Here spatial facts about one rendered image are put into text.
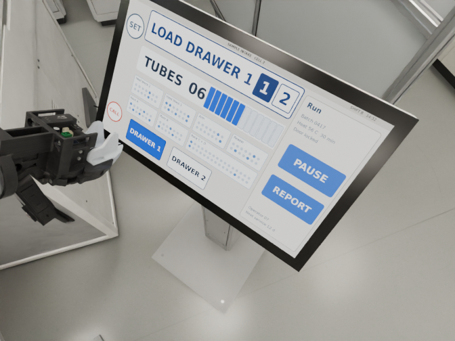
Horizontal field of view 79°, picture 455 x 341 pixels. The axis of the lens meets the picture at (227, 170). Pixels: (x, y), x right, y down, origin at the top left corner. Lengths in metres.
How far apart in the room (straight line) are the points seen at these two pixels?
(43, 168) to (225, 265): 1.14
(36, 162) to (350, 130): 0.42
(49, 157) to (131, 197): 1.25
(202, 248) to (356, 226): 0.86
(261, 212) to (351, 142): 0.19
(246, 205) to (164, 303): 1.06
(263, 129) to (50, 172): 0.31
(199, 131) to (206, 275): 1.04
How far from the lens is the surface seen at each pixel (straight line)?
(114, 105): 0.63
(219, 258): 1.46
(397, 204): 1.89
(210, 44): 0.49
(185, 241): 1.48
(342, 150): 0.44
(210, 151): 0.50
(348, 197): 0.47
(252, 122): 0.46
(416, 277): 1.82
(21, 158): 0.41
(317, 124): 0.44
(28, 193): 0.44
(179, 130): 0.53
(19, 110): 0.94
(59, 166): 0.42
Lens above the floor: 1.48
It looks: 64 degrees down
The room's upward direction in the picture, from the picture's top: 5 degrees clockwise
